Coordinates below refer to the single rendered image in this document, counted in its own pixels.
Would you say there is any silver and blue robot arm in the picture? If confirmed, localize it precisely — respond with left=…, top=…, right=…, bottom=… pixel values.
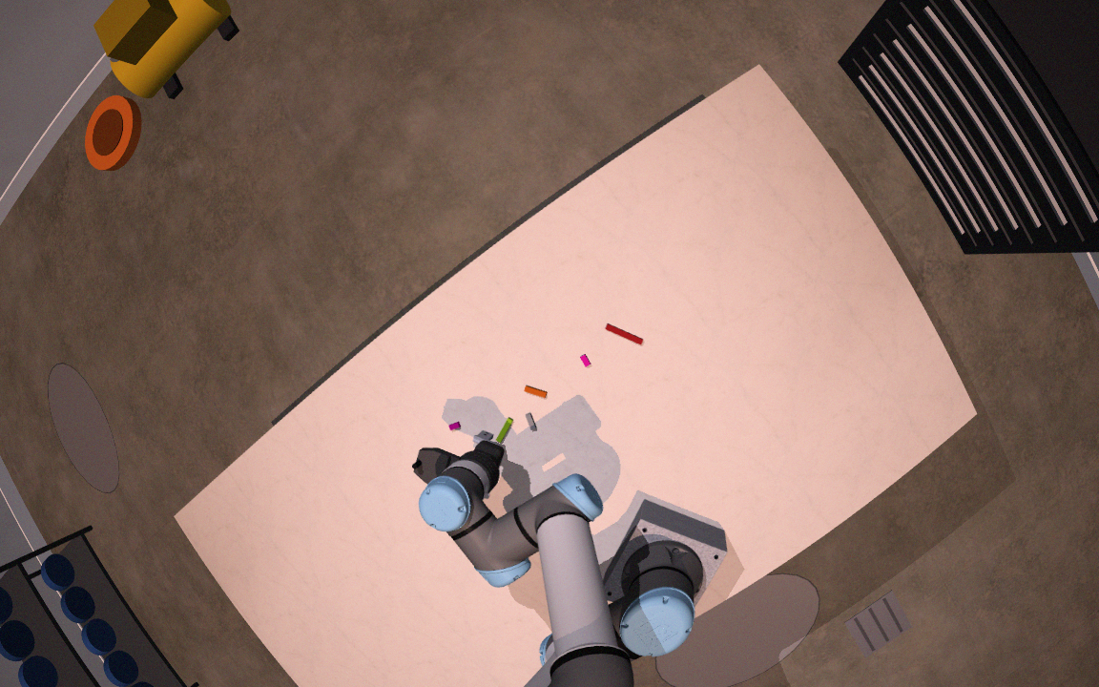
left=419, top=467, right=703, bottom=687

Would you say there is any lime green rod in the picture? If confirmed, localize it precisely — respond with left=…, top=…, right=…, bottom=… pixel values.
left=496, top=417, right=513, bottom=443

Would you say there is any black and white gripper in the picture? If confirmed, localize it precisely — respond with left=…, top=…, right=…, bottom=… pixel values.
left=412, top=430, right=506, bottom=500

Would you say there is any dark red rod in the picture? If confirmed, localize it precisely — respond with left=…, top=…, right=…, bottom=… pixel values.
left=606, top=324, right=643, bottom=344

